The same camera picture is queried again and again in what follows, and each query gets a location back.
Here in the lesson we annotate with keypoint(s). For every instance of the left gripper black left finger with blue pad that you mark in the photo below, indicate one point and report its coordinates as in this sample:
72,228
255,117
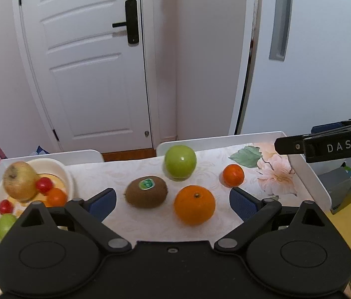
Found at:
88,217

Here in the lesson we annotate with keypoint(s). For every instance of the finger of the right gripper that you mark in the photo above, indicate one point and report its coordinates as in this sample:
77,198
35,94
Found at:
290,145
327,127

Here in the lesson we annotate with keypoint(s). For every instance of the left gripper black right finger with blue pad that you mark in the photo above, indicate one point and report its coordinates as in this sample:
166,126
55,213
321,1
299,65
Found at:
257,216

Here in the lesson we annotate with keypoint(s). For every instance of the small orange tangerine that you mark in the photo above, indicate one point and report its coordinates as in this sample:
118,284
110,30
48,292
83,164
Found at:
56,197
233,175

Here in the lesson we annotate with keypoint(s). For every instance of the small red tomato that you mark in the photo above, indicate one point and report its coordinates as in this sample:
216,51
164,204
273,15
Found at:
44,185
6,207

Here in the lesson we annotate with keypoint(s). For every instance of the green apple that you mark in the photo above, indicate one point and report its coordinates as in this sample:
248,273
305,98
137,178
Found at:
180,162
6,222

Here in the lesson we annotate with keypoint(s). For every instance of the white right tray table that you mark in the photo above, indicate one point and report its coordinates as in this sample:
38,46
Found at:
304,171

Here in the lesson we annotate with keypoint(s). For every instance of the white tray table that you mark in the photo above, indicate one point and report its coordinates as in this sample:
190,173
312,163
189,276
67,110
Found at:
66,158
304,171

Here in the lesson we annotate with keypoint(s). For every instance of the white plate with duck picture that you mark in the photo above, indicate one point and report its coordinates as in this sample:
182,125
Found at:
45,167

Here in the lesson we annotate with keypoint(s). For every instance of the large orange middle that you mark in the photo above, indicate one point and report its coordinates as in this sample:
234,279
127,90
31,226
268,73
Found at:
194,205

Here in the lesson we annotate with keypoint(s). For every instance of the brown kiwi with sticker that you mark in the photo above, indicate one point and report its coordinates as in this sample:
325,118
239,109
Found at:
146,192

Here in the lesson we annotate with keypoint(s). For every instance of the white wardrobe sliding door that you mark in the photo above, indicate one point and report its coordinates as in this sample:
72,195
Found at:
300,70

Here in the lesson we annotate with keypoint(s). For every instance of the white floral tablecloth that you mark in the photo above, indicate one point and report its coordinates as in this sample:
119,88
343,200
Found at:
274,178

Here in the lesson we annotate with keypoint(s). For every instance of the large yellowish russet apple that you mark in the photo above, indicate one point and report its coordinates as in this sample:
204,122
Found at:
19,181

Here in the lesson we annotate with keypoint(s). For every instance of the blue plastic bag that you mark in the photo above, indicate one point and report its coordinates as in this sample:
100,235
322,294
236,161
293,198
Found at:
39,151

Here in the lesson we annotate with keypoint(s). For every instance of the white left tray table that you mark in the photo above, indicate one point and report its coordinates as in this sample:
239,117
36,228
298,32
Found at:
66,158

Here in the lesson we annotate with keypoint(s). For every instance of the white panel door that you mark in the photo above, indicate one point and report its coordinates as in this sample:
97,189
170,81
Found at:
90,85

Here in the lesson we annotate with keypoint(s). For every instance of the black door handle lock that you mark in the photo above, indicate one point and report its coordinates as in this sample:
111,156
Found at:
131,22

